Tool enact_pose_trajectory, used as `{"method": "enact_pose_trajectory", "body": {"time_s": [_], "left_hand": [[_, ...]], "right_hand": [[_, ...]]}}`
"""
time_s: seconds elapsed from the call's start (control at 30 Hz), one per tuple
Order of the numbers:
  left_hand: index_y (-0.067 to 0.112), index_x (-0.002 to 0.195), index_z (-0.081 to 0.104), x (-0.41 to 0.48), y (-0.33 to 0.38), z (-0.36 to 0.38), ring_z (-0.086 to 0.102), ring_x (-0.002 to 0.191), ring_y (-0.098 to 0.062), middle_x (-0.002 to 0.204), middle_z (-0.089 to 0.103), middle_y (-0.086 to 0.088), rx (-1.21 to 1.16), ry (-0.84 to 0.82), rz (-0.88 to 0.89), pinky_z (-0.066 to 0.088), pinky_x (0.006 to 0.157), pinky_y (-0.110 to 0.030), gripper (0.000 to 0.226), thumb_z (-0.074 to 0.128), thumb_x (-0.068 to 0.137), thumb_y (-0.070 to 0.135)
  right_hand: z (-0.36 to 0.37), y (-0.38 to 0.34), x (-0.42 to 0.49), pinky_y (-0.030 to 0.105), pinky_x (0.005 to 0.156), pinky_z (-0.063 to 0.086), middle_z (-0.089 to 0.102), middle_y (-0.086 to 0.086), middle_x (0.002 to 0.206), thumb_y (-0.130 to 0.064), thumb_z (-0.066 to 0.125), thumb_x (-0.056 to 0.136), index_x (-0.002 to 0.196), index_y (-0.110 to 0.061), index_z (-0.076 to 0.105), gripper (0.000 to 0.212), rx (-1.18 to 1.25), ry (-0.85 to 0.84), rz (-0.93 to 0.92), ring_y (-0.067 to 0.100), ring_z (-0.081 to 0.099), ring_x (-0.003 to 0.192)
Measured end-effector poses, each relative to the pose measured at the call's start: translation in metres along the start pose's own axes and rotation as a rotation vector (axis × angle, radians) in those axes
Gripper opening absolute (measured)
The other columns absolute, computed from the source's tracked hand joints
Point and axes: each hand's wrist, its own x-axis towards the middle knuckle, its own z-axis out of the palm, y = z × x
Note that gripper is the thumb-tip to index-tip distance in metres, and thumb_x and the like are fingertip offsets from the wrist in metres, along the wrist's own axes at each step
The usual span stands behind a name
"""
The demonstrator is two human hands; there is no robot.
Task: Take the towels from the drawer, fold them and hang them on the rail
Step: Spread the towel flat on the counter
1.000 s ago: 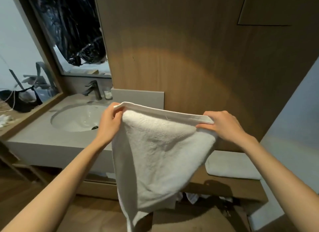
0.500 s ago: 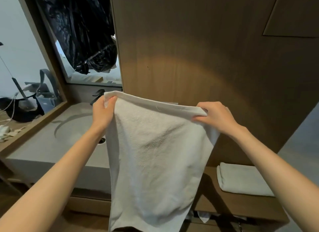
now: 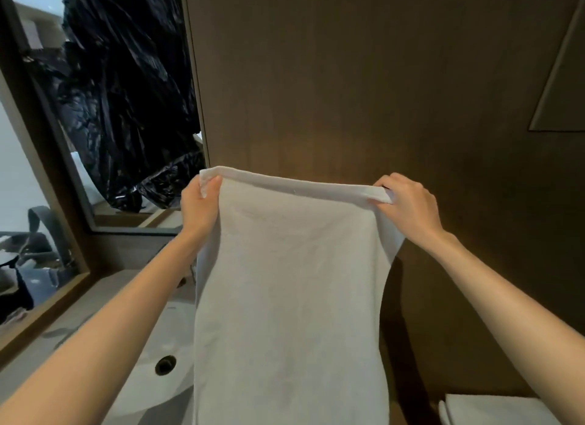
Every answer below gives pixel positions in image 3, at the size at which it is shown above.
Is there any person's left hand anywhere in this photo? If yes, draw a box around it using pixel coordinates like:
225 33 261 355
180 173 225 245

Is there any person's right hand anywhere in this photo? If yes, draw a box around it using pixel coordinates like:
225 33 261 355
367 172 447 252

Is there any white towel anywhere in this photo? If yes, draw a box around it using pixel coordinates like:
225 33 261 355
191 166 406 425
438 393 563 425

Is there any person's left forearm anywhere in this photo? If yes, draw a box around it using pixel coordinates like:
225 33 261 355
0 230 207 425

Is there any person's right forearm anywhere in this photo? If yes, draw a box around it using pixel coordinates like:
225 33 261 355
422 230 585 425

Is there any white oval sink basin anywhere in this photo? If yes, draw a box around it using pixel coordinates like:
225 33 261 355
102 297 197 425

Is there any black sink drain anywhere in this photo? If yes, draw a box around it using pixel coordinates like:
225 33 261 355
154 355 177 377

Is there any wooden back panel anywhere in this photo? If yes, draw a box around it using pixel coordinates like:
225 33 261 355
180 0 585 398

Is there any wall mirror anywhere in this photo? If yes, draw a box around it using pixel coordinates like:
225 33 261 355
9 0 211 236

